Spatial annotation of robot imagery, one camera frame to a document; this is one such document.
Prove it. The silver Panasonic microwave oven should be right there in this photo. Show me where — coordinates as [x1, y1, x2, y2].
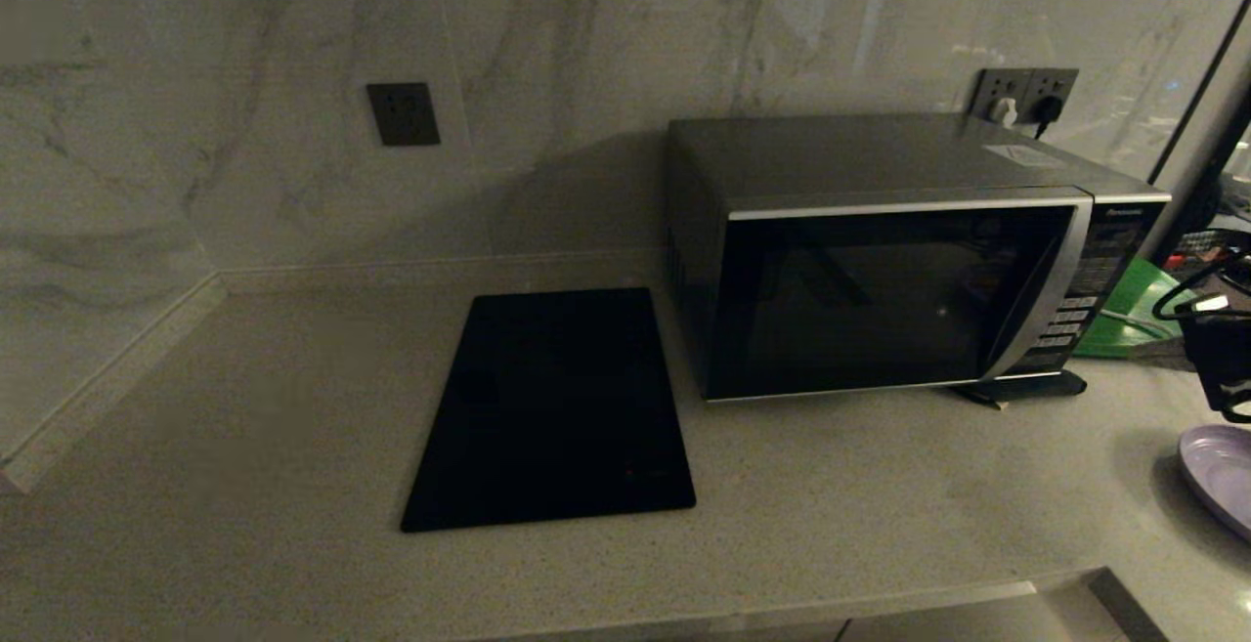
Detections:
[667, 114, 1173, 404]

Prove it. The black glass microwave door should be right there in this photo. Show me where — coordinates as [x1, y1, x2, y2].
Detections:
[704, 198, 1096, 403]

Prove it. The dark pad under microwave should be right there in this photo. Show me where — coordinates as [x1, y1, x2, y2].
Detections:
[953, 369, 1089, 409]

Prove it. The grey double wall socket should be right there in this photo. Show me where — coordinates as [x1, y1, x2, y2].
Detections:
[971, 68, 1080, 130]

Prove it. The black glass induction cooktop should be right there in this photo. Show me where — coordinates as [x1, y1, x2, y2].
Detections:
[401, 288, 698, 534]

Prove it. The green cutting board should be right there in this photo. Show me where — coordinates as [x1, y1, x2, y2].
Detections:
[1072, 259, 1195, 362]

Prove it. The black wire basket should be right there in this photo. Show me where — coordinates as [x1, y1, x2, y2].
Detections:
[1168, 230, 1251, 277]

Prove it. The light purple plate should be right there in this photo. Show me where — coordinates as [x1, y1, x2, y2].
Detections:
[1177, 424, 1251, 543]

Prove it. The dark grey single wall socket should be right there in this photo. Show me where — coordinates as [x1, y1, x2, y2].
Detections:
[367, 83, 441, 147]

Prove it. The white power cable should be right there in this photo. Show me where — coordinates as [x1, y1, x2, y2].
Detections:
[1100, 308, 1184, 340]

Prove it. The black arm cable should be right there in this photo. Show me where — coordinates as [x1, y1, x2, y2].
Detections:
[1151, 251, 1251, 322]

